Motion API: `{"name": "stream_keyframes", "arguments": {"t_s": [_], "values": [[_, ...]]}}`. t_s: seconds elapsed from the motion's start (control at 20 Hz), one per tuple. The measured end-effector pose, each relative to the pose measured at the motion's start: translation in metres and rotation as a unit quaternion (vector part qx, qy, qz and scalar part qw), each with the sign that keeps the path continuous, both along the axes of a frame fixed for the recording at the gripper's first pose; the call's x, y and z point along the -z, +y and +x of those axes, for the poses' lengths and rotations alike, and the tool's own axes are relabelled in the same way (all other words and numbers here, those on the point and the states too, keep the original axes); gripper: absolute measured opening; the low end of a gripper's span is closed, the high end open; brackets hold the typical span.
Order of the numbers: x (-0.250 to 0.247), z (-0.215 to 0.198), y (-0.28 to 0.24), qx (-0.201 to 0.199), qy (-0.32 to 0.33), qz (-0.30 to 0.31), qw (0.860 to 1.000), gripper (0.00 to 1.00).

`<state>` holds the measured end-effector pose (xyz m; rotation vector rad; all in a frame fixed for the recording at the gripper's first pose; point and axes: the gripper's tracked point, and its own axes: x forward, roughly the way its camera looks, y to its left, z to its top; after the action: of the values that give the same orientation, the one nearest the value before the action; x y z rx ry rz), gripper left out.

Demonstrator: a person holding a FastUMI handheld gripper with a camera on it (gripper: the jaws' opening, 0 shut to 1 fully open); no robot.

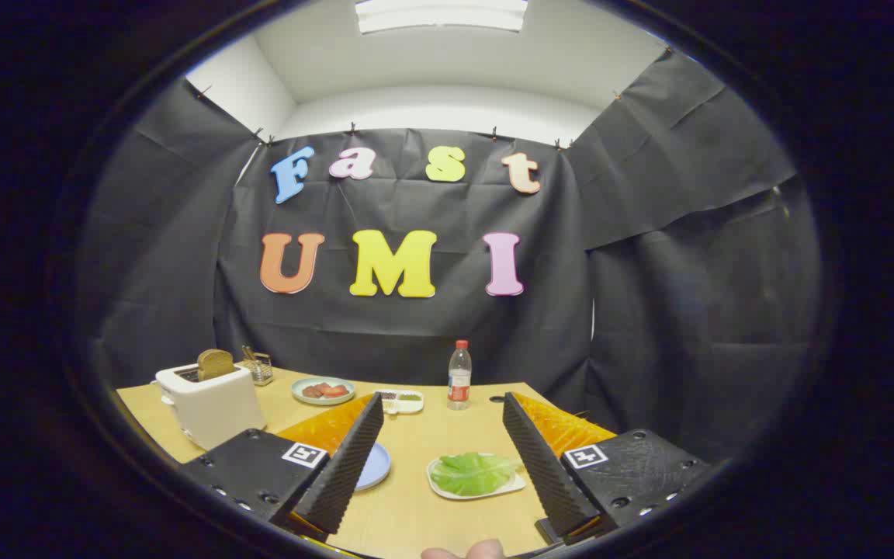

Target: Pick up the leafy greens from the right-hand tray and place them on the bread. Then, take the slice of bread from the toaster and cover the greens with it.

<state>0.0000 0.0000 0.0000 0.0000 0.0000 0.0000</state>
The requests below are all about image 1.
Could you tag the pale green plate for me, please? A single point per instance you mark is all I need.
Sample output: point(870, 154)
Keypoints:
point(323, 401)

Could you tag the clear water bottle red cap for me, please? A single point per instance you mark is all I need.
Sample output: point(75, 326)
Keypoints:
point(459, 384)

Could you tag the red tomato slice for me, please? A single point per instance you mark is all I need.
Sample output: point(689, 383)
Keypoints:
point(336, 390)

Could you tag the white divided condiment dish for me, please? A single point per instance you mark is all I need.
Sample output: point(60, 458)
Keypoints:
point(400, 401)

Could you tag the ceiling light panel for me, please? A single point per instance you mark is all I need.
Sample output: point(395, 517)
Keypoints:
point(441, 14)

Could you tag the white toaster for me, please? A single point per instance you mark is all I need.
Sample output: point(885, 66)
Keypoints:
point(214, 407)

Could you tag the brown toast slice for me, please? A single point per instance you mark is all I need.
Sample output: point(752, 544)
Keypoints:
point(216, 363)

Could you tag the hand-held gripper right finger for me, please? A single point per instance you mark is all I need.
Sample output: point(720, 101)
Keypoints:
point(544, 466)

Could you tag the blue round plate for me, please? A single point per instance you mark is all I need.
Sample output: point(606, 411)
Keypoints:
point(375, 466)

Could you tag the white rectangular plate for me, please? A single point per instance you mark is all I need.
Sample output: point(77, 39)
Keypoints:
point(447, 492)

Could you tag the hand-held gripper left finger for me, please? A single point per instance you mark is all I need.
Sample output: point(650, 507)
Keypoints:
point(342, 473)

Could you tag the green lettuce leaf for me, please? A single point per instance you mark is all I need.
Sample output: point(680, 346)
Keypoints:
point(474, 473)

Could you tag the brown meat patty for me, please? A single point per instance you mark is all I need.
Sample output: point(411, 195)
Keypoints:
point(312, 391)

